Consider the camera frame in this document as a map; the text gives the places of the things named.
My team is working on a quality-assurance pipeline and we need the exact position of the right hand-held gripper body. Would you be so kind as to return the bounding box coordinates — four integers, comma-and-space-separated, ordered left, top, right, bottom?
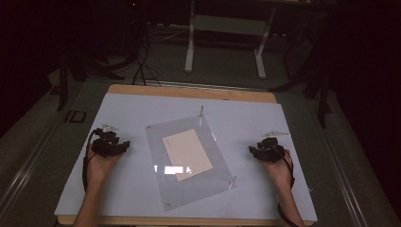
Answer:
248, 136, 287, 165

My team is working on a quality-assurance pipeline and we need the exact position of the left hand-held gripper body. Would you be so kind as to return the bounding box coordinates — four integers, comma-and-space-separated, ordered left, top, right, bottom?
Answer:
91, 127, 131, 159

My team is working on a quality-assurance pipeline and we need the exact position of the person's left hand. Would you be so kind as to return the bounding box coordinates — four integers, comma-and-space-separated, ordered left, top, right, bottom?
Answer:
86, 142, 125, 191

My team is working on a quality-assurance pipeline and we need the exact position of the person's right hand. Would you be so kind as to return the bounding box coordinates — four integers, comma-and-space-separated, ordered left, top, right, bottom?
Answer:
258, 149, 295, 192

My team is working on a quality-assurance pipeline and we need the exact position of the white table mat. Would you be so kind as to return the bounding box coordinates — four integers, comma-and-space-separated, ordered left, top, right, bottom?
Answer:
53, 92, 319, 222

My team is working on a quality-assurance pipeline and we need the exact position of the black stand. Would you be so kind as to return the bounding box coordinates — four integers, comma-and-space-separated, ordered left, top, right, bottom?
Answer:
268, 12, 335, 130
56, 46, 88, 112

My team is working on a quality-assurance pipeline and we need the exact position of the beige card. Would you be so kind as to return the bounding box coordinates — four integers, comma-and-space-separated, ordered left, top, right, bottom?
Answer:
162, 128, 215, 183

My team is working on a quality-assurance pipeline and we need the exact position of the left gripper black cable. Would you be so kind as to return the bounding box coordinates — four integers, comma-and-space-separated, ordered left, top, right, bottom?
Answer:
81, 128, 100, 194

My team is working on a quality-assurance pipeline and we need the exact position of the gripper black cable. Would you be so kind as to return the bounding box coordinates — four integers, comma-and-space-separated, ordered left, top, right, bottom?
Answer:
275, 150, 300, 227
81, 128, 100, 194

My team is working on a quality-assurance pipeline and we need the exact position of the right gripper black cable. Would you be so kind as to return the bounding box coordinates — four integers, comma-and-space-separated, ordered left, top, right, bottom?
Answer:
275, 150, 300, 227

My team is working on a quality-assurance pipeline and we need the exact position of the black floor bracket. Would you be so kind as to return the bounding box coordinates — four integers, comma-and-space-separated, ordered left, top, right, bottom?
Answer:
63, 110, 87, 124

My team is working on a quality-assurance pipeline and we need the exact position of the bundle of floor cables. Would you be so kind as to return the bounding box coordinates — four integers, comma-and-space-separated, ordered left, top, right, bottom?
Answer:
107, 22, 190, 87

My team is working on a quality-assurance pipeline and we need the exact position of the clear acrylic frame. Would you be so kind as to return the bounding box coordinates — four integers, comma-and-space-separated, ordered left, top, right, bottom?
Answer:
144, 113, 237, 213

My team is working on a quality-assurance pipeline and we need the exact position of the white-legged desk frame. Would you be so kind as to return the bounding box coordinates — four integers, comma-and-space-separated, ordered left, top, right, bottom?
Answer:
183, 0, 278, 80

